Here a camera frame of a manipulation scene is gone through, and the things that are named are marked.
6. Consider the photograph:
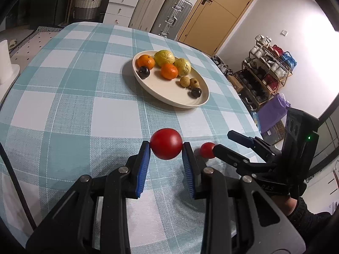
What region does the dotted floor mat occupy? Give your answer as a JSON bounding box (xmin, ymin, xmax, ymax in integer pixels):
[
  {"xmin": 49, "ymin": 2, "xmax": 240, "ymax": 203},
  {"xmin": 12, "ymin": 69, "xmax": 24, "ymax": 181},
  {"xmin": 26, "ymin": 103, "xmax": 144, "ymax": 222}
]
[{"xmin": 9, "ymin": 26, "xmax": 63, "ymax": 67}]

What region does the cream round plate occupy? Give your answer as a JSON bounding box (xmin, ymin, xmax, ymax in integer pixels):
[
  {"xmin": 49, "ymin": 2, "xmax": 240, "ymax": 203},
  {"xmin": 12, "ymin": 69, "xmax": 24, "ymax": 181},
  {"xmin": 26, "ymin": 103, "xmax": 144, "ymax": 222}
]
[{"xmin": 132, "ymin": 50, "xmax": 210, "ymax": 109}]

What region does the teal plaid tablecloth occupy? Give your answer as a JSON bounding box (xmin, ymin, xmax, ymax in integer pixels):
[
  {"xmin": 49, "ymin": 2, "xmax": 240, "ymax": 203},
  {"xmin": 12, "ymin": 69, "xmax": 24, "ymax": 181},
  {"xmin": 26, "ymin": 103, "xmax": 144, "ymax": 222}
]
[{"xmin": 0, "ymin": 21, "xmax": 266, "ymax": 254}]

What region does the white drawer cabinet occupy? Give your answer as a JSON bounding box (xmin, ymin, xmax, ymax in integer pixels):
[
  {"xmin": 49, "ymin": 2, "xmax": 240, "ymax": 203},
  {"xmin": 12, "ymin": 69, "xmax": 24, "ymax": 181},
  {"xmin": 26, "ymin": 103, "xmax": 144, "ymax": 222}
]
[{"xmin": 66, "ymin": 0, "xmax": 144, "ymax": 27}]

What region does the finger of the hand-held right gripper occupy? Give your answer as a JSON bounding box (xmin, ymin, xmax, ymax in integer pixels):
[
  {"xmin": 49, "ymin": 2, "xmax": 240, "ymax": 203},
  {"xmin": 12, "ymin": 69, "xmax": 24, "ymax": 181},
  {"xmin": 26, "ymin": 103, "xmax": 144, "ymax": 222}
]
[
  {"xmin": 227, "ymin": 130, "xmax": 282, "ymax": 157},
  {"xmin": 213, "ymin": 143, "xmax": 267, "ymax": 175}
]

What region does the silver suitcase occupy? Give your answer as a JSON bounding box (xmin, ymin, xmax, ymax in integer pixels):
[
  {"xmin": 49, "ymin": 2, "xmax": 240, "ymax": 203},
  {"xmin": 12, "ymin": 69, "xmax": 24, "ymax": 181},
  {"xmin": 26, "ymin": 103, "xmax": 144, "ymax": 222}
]
[{"xmin": 151, "ymin": 0, "xmax": 193, "ymax": 39}]

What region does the brown woven basket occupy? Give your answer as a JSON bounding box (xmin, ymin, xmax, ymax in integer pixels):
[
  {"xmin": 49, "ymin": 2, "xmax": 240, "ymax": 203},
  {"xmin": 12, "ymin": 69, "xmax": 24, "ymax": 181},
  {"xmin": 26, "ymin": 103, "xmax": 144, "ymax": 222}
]
[{"xmin": 266, "ymin": 120, "xmax": 286, "ymax": 145}]

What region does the person's right forearm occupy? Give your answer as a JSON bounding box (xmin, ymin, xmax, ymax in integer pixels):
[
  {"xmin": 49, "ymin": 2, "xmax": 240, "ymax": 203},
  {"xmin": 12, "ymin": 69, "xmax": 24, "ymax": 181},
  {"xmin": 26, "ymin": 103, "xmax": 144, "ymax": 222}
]
[{"xmin": 273, "ymin": 194, "xmax": 339, "ymax": 254}]

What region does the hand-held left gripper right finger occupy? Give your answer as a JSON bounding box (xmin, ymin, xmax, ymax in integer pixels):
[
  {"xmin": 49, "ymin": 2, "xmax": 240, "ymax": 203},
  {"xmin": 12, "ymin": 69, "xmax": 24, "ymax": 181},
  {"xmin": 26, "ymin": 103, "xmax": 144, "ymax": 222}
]
[{"xmin": 182, "ymin": 141, "xmax": 306, "ymax": 254}]

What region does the orange mandarin with green stem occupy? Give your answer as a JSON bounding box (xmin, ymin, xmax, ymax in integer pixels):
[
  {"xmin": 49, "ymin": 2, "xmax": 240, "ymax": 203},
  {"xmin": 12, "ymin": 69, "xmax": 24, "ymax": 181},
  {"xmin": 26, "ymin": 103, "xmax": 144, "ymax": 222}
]
[{"xmin": 137, "ymin": 54, "xmax": 156, "ymax": 70}]

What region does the thin black pole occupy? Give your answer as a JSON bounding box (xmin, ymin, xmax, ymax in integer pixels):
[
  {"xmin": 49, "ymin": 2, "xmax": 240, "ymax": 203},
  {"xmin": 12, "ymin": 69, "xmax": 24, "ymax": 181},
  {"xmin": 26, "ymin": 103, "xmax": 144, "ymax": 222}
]
[{"xmin": 0, "ymin": 141, "xmax": 37, "ymax": 231}]

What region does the wooden rack with cups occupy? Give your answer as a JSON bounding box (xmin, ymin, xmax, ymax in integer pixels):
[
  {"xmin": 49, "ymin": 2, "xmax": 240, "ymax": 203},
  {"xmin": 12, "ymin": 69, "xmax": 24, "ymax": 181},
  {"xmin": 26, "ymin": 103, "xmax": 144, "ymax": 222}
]
[{"xmin": 235, "ymin": 34, "xmax": 295, "ymax": 112}]

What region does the blue plastic bag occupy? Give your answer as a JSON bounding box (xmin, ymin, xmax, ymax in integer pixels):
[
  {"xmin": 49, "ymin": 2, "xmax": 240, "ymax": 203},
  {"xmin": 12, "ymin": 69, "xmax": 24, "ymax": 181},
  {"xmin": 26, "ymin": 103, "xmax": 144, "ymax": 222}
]
[{"xmin": 281, "ymin": 51, "xmax": 297, "ymax": 71}]

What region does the wooden door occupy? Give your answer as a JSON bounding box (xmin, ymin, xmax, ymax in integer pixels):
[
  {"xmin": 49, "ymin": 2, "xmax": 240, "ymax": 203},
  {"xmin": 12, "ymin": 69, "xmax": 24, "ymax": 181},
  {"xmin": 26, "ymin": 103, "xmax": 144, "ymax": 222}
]
[{"xmin": 176, "ymin": 0, "xmax": 264, "ymax": 58}]

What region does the wicker basket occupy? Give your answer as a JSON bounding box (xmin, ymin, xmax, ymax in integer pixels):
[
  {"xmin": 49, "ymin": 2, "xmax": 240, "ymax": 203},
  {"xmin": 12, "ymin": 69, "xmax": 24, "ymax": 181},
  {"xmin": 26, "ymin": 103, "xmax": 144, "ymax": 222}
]
[{"xmin": 73, "ymin": 0, "xmax": 103, "ymax": 20}]

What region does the beige suitcase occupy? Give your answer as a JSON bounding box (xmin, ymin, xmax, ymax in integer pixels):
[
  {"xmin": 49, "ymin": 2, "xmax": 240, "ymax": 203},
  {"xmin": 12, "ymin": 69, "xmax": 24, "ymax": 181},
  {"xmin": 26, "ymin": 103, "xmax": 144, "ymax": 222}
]
[{"xmin": 128, "ymin": 0, "xmax": 169, "ymax": 33}]

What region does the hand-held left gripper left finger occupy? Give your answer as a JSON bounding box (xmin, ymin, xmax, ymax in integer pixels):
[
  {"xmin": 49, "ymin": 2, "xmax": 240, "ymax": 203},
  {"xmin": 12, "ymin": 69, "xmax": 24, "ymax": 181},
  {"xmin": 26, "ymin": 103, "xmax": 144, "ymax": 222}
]
[{"xmin": 25, "ymin": 140, "xmax": 151, "ymax": 254}]

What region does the cardboard box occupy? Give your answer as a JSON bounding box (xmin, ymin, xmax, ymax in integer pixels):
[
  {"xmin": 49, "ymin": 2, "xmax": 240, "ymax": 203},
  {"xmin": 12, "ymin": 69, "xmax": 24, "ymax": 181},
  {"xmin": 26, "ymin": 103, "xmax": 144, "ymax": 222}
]
[{"xmin": 227, "ymin": 74, "xmax": 245, "ymax": 93}]

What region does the red tomato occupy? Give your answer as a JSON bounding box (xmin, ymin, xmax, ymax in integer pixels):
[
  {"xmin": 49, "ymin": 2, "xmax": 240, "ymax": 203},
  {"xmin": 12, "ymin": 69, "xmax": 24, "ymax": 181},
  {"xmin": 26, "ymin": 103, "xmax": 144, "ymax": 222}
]
[
  {"xmin": 150, "ymin": 128, "xmax": 183, "ymax": 160},
  {"xmin": 199, "ymin": 142, "xmax": 217, "ymax": 159}
]

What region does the yellow guava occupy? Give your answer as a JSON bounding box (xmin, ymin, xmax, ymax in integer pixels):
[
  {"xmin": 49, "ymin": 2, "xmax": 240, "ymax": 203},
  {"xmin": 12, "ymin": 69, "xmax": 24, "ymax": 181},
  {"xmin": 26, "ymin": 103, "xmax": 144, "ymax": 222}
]
[
  {"xmin": 154, "ymin": 50, "xmax": 176, "ymax": 68},
  {"xmin": 173, "ymin": 58, "xmax": 192, "ymax": 76}
]

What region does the white appliance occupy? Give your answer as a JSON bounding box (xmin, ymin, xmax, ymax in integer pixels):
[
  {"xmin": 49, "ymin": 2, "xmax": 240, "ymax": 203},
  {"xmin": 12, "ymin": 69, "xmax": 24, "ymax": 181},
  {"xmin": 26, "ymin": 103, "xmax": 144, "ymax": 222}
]
[{"xmin": 0, "ymin": 39, "xmax": 21, "ymax": 86}]

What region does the purple plastic bag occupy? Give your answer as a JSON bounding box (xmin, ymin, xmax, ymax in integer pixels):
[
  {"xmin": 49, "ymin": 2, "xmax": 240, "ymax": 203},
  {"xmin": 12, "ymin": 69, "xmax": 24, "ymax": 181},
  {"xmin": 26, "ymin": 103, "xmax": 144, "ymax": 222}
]
[{"xmin": 256, "ymin": 93, "xmax": 291, "ymax": 134}]

